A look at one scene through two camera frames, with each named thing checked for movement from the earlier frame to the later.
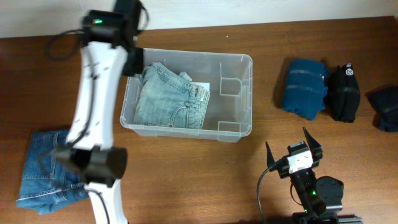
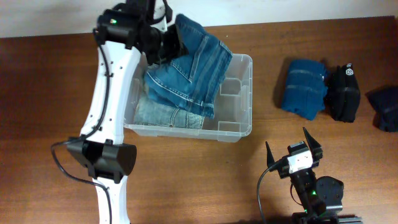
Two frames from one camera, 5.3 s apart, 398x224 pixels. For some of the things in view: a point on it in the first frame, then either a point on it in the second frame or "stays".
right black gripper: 316,151 stays
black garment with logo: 344,93 stays
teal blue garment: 306,88 stays
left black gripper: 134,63 -> 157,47
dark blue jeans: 46,184 -> 194,79
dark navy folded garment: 384,101 stays
